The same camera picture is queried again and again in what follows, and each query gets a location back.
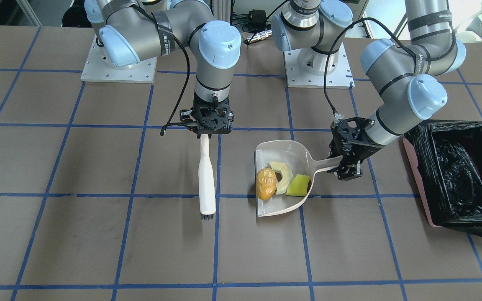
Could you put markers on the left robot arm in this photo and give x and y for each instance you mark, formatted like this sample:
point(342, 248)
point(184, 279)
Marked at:
point(404, 76)

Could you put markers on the orange potato toy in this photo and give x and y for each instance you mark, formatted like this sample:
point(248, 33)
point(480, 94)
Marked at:
point(265, 183)

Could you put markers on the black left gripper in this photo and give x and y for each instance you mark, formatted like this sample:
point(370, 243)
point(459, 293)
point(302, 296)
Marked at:
point(360, 149)

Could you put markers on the pale curved peel piece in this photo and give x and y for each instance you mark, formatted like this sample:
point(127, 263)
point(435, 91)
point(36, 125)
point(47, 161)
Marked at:
point(286, 175)

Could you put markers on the white plastic dustpan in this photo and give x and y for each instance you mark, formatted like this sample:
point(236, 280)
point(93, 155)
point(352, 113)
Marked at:
point(299, 161)

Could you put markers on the yellow sponge piece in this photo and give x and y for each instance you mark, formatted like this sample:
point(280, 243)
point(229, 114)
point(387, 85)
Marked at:
point(299, 186)

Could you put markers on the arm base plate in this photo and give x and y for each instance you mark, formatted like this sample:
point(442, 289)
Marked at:
point(305, 69)
point(99, 68)

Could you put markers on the white hand brush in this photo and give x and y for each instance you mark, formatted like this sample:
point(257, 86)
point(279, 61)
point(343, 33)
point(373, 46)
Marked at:
point(206, 181)

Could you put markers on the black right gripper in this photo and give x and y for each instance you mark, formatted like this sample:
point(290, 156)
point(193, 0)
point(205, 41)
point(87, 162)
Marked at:
point(187, 113)

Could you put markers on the pink bin with black bag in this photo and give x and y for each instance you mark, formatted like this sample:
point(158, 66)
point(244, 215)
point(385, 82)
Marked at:
point(449, 166)

